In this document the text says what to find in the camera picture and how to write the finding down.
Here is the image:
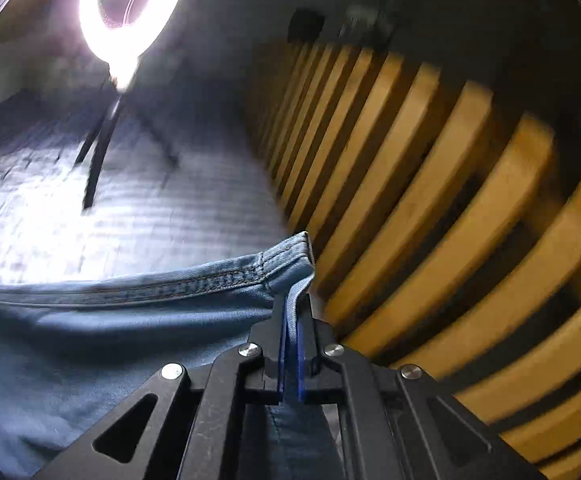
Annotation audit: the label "blue striped blanket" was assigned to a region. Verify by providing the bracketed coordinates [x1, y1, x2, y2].
[0, 87, 297, 292]

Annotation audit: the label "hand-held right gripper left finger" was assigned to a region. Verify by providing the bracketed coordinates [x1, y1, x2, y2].
[34, 296, 288, 480]

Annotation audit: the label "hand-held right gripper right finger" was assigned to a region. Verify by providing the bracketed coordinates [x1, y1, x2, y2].
[295, 293, 547, 480]

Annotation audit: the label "ring light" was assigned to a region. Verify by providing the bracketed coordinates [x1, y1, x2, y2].
[78, 0, 194, 92]

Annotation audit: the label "blue denim pants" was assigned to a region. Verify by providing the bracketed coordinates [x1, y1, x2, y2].
[0, 230, 345, 480]

